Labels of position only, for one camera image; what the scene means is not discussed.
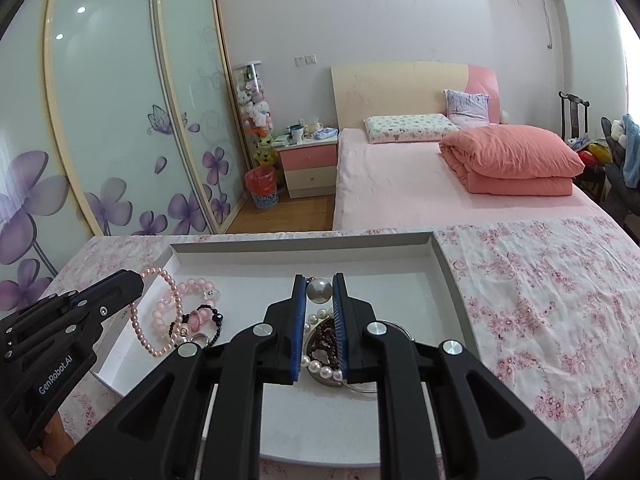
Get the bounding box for grey cardboard box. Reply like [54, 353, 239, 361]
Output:
[92, 231, 473, 466]

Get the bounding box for black padded chair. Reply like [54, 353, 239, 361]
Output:
[600, 116, 640, 243]

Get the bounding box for pink and cream nightstand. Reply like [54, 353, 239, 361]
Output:
[276, 132, 340, 200]

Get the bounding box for red and yellow toys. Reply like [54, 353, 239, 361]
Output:
[575, 140, 614, 166]

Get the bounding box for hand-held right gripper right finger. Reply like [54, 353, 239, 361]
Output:
[332, 272, 586, 480]

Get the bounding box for cream patterned pillow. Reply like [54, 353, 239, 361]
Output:
[363, 113, 453, 145]

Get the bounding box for pink crystal bead bracelet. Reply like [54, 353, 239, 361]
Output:
[152, 278, 222, 332]

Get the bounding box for grey metal cuff bangle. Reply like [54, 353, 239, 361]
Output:
[301, 327, 351, 389]

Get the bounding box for dark wooden chair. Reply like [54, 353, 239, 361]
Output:
[558, 91, 608, 202]

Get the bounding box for purple and white pillow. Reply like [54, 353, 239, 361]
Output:
[444, 89, 491, 128]

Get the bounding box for pink pearl bracelet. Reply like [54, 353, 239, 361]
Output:
[129, 267, 181, 359]

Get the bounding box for bed with pink sheet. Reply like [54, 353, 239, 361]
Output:
[332, 127, 617, 233]

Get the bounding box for wardrobe with flower doors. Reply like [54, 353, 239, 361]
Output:
[0, 0, 251, 306]

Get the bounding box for dark red bead necklace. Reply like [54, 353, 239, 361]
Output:
[310, 322, 337, 361]

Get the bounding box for thin silver bangle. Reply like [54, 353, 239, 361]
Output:
[345, 317, 415, 394]

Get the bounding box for person's left hand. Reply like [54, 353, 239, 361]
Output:
[29, 407, 68, 480]

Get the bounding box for folded salmon quilt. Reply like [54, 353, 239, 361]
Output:
[438, 123, 586, 196]

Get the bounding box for bin with red bag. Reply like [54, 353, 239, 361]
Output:
[244, 166, 279, 210]

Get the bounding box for cream and pink headboard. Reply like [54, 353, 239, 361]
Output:
[331, 61, 501, 131]

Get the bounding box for pearl earring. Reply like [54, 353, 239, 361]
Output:
[306, 277, 332, 306]

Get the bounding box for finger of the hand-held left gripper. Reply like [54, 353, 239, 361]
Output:
[59, 269, 146, 342]

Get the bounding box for black bead bracelet with ring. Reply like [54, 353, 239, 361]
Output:
[169, 304, 224, 349]

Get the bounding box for white wall pipe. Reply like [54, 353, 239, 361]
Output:
[539, 0, 566, 52]

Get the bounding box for yellow green plush toy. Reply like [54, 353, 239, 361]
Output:
[255, 135, 279, 167]

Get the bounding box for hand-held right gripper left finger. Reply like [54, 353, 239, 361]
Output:
[54, 274, 308, 480]

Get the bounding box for white pearl bracelet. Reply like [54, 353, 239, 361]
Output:
[301, 310, 346, 383]

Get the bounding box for clear plush toy display tube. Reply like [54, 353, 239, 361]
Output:
[232, 61, 278, 168]

